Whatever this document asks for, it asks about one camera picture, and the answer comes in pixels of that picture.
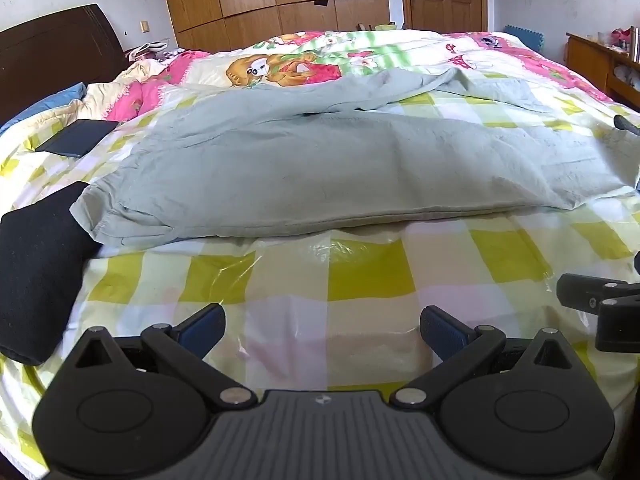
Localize printed checkered bed blanket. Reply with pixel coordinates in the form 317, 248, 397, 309
0, 27, 640, 461

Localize wooden desk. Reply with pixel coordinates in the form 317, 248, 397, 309
566, 32, 640, 111

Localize grey pants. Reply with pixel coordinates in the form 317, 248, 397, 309
69, 67, 640, 251

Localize blue pillow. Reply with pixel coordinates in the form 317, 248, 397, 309
0, 82, 88, 133

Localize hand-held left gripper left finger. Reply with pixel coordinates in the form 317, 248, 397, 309
65, 302, 258, 408

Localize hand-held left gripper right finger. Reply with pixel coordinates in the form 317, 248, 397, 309
390, 304, 583, 408

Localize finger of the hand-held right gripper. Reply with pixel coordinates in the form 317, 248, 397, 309
556, 272, 640, 354
613, 114, 640, 137

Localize blue foam mat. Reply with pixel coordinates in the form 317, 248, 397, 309
502, 24, 543, 53

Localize white items in desk shelf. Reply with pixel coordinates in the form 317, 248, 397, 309
614, 62, 640, 87

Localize dark wooden headboard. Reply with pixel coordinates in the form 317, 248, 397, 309
0, 3, 132, 126

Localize white crumpled clothes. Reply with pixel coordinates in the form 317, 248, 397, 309
131, 40, 171, 61

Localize dark blue notebook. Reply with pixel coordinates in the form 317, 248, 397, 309
36, 119, 121, 157

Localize black folded cloth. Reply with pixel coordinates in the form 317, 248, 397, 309
0, 181, 103, 367

